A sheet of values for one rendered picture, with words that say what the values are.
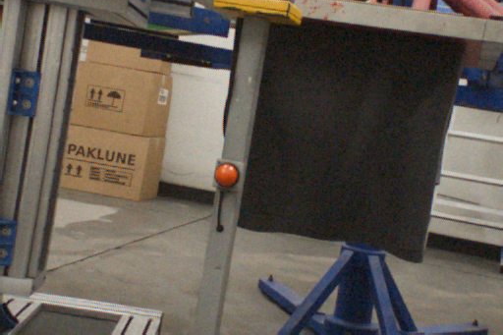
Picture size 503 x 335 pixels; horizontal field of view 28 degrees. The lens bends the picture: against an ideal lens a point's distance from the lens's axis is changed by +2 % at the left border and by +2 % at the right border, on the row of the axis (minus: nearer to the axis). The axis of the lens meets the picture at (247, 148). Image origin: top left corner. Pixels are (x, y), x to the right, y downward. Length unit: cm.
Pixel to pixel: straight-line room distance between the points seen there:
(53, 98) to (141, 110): 444
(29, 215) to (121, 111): 449
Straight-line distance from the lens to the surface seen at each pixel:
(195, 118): 681
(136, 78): 643
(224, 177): 165
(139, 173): 643
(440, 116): 193
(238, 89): 169
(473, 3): 309
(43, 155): 198
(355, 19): 186
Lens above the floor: 79
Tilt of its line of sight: 3 degrees down
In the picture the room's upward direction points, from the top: 9 degrees clockwise
